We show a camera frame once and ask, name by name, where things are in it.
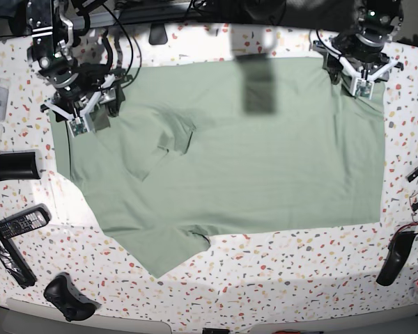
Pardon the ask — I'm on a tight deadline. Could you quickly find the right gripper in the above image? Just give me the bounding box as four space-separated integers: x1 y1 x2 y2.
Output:
40 71 125 136

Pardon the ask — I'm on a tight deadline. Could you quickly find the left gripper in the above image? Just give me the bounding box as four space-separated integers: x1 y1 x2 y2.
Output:
313 40 403 100

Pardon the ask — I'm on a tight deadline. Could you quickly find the light green T-shirt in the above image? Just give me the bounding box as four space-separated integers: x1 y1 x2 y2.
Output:
51 58 385 278

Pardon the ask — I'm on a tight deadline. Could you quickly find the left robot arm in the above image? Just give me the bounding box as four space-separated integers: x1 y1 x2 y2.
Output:
312 1 404 99

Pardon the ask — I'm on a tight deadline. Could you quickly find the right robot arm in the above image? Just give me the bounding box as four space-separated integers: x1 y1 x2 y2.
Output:
26 1 125 137

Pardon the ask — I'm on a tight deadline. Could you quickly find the black TV remote control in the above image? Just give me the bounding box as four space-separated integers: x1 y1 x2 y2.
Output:
0 205 51 239

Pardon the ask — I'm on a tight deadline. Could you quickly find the long black bar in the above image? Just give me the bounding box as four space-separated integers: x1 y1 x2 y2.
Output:
0 233 37 289

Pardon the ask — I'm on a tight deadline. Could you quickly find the black game controller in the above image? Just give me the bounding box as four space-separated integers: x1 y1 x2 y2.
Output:
43 274 97 322

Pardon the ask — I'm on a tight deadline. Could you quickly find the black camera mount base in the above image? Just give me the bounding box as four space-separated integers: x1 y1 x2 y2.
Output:
148 23 168 45

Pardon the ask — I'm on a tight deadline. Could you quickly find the black curved handle right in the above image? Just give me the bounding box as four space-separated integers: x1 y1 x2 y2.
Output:
376 231 417 287

